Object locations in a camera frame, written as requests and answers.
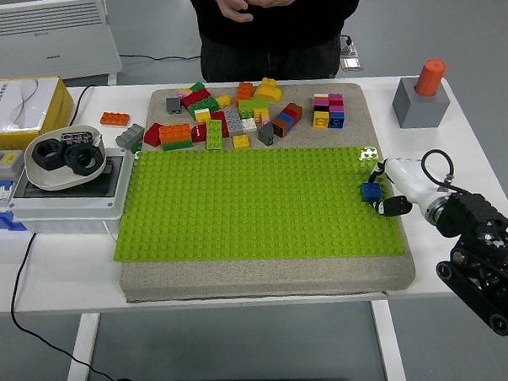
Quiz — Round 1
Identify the person's right hand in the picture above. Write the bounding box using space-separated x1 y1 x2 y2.
201 0 255 24

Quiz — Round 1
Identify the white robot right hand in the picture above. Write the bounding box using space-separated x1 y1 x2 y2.
365 157 442 220

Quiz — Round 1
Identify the blue square toy brick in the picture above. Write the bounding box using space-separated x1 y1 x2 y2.
361 181 384 204

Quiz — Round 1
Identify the green studded baseplate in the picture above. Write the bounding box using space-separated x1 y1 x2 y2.
112 134 411 276

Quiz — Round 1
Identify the person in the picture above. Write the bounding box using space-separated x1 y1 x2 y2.
184 0 361 89

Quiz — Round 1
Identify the grey block holder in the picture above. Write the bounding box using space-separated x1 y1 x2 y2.
390 75 451 131

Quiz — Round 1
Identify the orange tall brick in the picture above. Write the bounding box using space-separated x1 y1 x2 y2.
234 81 254 107

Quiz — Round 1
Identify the open metal floor socket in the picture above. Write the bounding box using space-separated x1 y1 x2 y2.
339 33 361 57

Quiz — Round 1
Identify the yellow arch brick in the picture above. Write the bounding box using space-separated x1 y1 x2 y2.
252 76 284 105

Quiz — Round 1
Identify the red long brick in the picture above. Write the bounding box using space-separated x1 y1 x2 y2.
180 87 213 110

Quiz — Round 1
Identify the blue magenta pink brick stack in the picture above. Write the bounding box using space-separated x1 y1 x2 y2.
326 92 347 130

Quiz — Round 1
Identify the closed metal floor socket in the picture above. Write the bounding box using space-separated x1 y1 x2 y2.
340 55 365 72

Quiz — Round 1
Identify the lime green wide brick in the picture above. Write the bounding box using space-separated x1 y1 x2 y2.
238 98 270 121

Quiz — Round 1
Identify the orange cylinder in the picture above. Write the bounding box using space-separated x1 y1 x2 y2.
413 57 448 98

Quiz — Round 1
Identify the yellow black pink brick stack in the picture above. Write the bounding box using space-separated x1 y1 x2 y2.
312 93 332 130

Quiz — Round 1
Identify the grey long brick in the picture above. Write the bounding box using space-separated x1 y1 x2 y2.
115 122 146 149
222 106 245 137

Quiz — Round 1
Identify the brown blue red brick stack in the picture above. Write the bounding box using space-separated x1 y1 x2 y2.
270 100 303 139

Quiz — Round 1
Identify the lime green long brick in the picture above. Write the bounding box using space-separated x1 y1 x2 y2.
205 118 226 151

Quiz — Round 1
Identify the dark grey sloped brick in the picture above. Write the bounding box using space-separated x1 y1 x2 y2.
257 122 275 147

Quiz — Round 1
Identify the dark green flat brick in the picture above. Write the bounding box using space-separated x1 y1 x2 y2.
161 138 195 153

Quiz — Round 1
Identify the red sloped brick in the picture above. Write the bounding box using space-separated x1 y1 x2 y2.
143 121 164 148

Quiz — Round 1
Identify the orange flat long brick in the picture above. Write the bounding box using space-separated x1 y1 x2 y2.
99 110 131 127

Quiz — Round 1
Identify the white table leg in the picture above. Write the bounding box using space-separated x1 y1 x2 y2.
66 311 101 381
366 298 411 381

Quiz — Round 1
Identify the white panel heater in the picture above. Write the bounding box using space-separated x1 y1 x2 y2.
0 0 126 87

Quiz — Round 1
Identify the grey-brown foam mat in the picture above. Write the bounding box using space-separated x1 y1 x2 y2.
118 72 425 315

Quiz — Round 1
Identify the small purple circuit board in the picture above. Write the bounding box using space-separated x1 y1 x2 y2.
61 130 94 148

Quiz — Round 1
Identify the large black hex nut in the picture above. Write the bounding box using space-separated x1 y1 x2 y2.
62 142 104 177
29 136 67 173

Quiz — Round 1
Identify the yellow white tissue box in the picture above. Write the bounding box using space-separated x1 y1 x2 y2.
0 73 77 154

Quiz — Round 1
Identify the white shallow bowl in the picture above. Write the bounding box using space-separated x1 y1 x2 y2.
22 121 110 194

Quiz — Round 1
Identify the grey circuit breaker unit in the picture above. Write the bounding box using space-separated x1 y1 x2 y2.
0 148 25 210

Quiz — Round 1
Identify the black power cable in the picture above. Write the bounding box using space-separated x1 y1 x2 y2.
118 24 351 71
71 83 95 128
8 232 129 381

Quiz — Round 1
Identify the grey electrical enclosure box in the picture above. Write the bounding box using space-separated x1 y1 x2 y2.
8 142 136 238

